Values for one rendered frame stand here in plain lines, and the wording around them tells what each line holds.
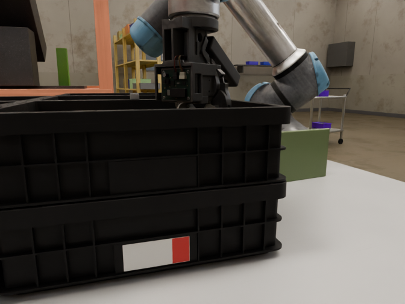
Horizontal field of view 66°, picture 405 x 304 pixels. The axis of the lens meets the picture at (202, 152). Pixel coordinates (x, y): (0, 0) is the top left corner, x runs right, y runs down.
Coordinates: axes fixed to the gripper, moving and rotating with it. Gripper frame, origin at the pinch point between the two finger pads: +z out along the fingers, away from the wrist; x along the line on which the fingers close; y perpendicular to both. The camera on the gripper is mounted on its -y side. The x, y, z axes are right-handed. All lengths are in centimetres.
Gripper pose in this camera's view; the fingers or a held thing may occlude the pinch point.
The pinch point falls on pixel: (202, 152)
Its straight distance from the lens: 51.7
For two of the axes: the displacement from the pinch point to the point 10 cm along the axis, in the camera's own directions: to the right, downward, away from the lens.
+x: 8.1, 1.2, -5.7
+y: -5.8, 1.7, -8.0
